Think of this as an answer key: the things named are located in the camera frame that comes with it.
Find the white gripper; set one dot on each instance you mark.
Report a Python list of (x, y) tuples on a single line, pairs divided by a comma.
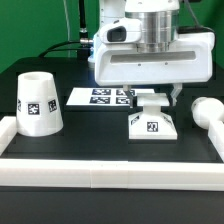
[(118, 61)]

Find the white lamp base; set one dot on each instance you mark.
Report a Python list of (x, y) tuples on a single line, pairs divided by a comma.
[(151, 123)]

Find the white lamp bulb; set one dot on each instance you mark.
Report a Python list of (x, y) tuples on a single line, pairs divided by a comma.
[(205, 109)]

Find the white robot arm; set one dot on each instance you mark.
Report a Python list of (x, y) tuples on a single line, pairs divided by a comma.
[(140, 42)]

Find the white lamp shade cone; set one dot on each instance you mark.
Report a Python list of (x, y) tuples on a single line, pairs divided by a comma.
[(38, 110)]

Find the white right fence bar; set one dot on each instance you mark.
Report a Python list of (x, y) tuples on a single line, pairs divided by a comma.
[(216, 135)]

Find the white fence bar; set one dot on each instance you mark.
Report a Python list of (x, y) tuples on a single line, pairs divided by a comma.
[(216, 135), (8, 130), (112, 174)]

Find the white marker sheet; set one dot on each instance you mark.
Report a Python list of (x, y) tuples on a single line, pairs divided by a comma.
[(97, 97)]

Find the white left fence bar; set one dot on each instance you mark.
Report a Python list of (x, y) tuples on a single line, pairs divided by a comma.
[(8, 130)]

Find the white front fence bar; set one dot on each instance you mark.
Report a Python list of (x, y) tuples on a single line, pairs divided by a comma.
[(112, 174)]

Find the black cable connector plug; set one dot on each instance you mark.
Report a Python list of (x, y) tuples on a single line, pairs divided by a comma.
[(86, 42)]

